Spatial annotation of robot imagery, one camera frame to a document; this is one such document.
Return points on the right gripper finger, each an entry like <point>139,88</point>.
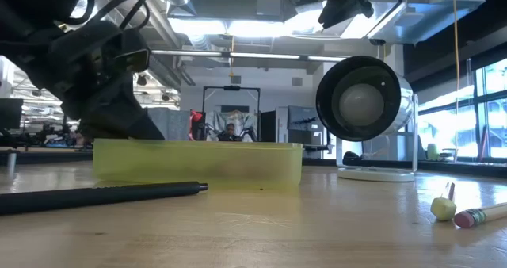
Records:
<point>336,12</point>

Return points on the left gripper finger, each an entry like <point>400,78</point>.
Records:
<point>144,131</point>
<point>111,113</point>

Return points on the yellow translucent supply box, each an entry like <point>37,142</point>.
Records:
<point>198,161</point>

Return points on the black pen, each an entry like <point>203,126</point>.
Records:
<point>99,196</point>

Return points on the yellow pen with cap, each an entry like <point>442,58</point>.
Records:
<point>443,208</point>

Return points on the cream pencil pink eraser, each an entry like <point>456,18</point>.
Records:
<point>475,216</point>

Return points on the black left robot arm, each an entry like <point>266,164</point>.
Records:
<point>24,14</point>

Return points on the grey partition panel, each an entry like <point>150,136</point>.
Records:
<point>170,123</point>

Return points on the red jacket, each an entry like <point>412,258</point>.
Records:
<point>195,121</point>

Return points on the person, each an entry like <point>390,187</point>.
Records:
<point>230,131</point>

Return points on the black monitor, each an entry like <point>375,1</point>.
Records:
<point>268,123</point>
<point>10,113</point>

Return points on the grey cover cloth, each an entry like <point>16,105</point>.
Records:
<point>249,121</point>

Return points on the green bottle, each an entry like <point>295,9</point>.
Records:
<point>433,153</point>

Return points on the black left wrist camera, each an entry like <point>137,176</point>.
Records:
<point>136,58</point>

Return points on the black gantry frame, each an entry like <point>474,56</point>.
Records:
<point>231,88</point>

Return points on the white cylindrical post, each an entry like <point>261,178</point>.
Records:
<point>12,165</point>

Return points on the black frame clamp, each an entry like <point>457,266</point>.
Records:
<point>351,158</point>

